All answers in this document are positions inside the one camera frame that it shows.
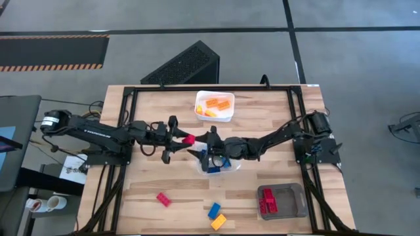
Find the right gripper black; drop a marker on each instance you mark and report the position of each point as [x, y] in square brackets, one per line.
[229, 149]

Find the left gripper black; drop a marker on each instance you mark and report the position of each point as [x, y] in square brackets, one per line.
[167, 137]

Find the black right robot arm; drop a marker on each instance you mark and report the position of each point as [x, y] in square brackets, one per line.
[279, 134]

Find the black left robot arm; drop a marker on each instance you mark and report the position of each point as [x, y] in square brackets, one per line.
[95, 131]

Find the clear plastic bin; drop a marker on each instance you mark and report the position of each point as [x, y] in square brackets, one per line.
[234, 168]

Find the white plastic bin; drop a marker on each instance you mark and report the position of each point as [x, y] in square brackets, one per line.
[226, 115]

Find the black mesh computer case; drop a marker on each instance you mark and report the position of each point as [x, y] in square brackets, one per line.
[183, 64]

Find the grey plastic tray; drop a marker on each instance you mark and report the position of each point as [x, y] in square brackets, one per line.
[290, 200]

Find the white printed paper sheet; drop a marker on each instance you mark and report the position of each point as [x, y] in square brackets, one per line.
[73, 170]

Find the small white label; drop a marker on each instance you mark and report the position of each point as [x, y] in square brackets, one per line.
[313, 85]

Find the black hazard-striped floor mat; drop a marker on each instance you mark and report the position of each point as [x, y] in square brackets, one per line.
[49, 52]

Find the dark grey side table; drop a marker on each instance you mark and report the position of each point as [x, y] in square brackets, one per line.
[19, 114]

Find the black floor stand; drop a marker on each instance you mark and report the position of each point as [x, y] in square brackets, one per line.
[405, 126]

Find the black aluminium table frame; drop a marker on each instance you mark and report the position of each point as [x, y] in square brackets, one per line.
[210, 88]

